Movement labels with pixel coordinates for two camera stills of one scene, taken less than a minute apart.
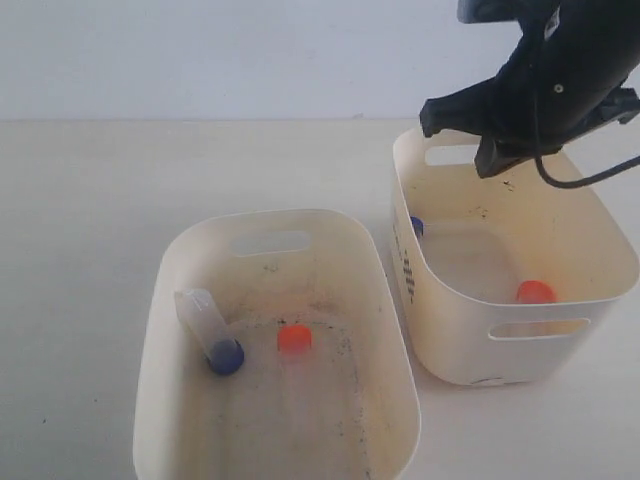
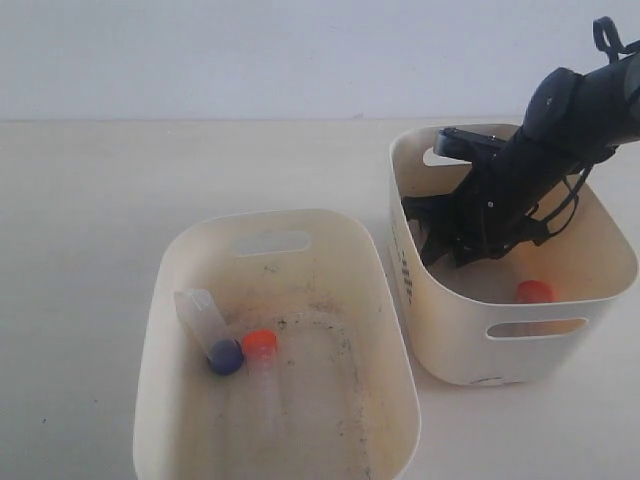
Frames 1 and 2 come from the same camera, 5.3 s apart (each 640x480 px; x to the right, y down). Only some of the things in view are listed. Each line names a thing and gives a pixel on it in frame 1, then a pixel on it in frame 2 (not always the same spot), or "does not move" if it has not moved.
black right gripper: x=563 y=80 to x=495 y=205
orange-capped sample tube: x=294 y=343 to x=261 y=353
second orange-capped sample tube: x=535 y=292 does not move
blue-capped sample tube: x=201 y=315 does not move
